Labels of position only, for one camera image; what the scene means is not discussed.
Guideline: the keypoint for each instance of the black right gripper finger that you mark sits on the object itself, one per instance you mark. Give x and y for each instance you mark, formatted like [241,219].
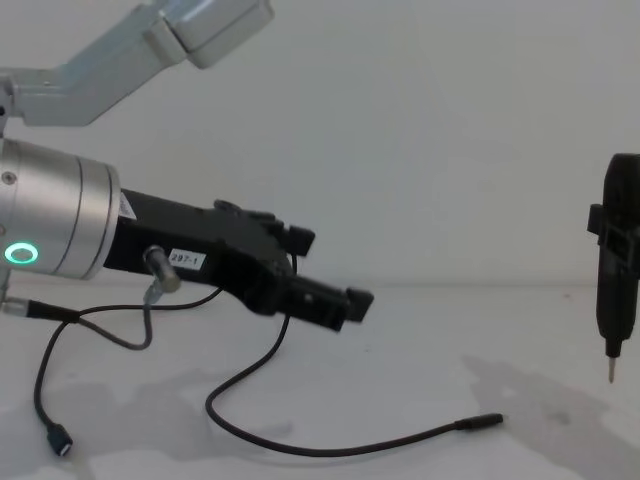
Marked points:
[617,240]

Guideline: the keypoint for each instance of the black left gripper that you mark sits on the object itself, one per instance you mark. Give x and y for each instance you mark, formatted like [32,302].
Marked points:
[235,250]

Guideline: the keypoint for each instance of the silver and grey left arm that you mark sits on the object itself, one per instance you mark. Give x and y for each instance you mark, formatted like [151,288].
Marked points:
[55,210]

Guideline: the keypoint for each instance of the white table cloth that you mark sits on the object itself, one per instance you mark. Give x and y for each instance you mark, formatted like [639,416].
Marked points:
[400,350]

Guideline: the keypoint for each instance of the white curtain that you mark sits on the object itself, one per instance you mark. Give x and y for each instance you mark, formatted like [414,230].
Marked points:
[400,125]

